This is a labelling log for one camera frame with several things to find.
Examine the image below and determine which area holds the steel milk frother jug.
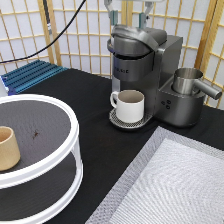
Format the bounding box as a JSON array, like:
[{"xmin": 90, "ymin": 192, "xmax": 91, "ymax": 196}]
[{"xmin": 172, "ymin": 68, "xmax": 222, "ymax": 100}]

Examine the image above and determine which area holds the white two-tier round shelf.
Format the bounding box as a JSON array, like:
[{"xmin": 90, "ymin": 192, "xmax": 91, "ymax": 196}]
[{"xmin": 0, "ymin": 94, "xmax": 83, "ymax": 224}]

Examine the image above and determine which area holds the white ceramic mug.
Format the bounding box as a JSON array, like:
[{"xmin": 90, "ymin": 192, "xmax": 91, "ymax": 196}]
[{"xmin": 110, "ymin": 90, "xmax": 145, "ymax": 123}]

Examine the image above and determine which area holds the grey pod coffee machine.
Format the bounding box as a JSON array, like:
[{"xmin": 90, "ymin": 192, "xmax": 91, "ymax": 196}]
[{"xmin": 107, "ymin": 25, "xmax": 205, "ymax": 129}]

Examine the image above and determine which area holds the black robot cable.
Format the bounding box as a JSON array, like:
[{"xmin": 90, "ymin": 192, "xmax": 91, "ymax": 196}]
[{"xmin": 0, "ymin": 0, "xmax": 88, "ymax": 65}]

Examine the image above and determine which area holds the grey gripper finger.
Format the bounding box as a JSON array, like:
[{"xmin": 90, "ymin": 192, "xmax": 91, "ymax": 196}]
[
  {"xmin": 104, "ymin": 0, "xmax": 118, "ymax": 25},
  {"xmin": 139, "ymin": 2, "xmax": 154, "ymax": 29}
]

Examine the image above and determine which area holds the grey woven placemat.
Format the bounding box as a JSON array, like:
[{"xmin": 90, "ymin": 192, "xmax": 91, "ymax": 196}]
[{"xmin": 85, "ymin": 127, "xmax": 224, "ymax": 224}]

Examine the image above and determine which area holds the blue ribbed mat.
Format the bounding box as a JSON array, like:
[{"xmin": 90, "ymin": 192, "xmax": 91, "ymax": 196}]
[{"xmin": 2, "ymin": 60, "xmax": 66, "ymax": 95}]

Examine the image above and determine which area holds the tan ceramic cup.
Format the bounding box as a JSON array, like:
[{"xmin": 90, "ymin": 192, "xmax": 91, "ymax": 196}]
[{"xmin": 0, "ymin": 126, "xmax": 20, "ymax": 171}]

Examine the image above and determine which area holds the wooden shoji screen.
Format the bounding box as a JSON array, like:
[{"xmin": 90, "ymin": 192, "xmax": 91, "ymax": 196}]
[{"xmin": 0, "ymin": 0, "xmax": 224, "ymax": 110}]

